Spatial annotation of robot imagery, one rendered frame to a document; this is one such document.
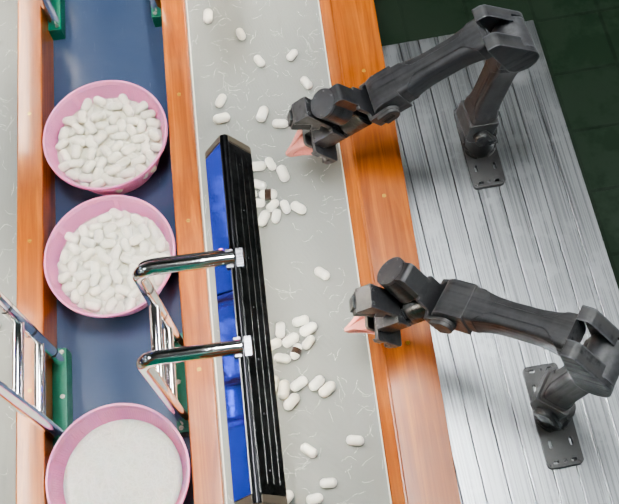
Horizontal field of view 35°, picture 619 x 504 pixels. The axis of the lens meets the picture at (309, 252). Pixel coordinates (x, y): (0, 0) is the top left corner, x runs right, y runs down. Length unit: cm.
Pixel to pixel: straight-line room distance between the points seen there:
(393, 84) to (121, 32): 80
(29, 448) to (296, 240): 65
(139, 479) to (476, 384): 67
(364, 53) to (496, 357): 71
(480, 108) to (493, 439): 64
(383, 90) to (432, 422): 62
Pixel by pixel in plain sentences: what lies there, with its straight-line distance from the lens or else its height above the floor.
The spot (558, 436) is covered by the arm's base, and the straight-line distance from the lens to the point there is 195.
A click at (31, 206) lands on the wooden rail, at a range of 210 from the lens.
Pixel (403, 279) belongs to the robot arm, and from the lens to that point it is 162.
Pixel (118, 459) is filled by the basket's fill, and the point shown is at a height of 74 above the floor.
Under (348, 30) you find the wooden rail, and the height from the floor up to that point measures 76.
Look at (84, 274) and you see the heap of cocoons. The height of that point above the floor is 74.
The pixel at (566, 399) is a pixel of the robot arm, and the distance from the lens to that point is 177.
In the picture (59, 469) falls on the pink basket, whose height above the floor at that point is 74.
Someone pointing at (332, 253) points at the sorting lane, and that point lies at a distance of 196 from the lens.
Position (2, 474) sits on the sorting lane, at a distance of 196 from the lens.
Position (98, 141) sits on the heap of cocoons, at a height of 74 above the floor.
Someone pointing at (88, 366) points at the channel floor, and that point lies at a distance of 203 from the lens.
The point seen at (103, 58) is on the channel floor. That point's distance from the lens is 235.
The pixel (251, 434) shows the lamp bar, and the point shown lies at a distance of 148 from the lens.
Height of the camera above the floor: 255
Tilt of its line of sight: 67 degrees down
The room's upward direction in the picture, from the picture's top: 8 degrees counter-clockwise
